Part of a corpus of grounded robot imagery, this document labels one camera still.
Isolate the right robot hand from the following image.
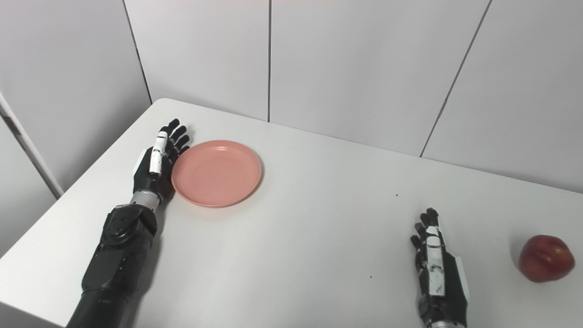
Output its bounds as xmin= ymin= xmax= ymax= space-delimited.
xmin=410 ymin=208 xmax=470 ymax=327

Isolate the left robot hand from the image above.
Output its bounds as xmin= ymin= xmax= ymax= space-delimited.
xmin=133 ymin=118 xmax=190 ymax=201

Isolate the pink round plate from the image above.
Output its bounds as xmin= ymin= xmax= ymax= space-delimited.
xmin=171 ymin=140 xmax=263 ymax=208

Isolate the red apple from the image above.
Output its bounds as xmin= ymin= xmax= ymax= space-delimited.
xmin=519 ymin=235 xmax=575 ymax=283

